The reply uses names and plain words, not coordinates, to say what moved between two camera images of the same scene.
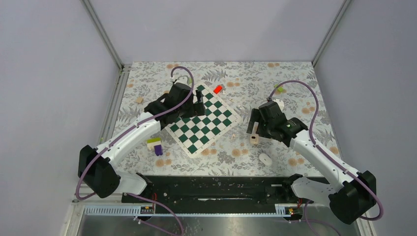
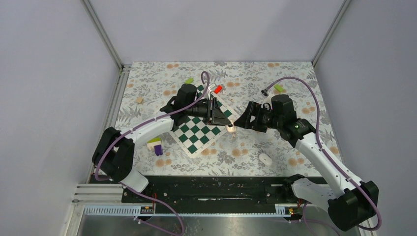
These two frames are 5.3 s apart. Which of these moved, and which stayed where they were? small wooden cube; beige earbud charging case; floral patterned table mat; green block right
Moved: beige earbud charging case
Stayed: small wooden cube; floral patterned table mat; green block right
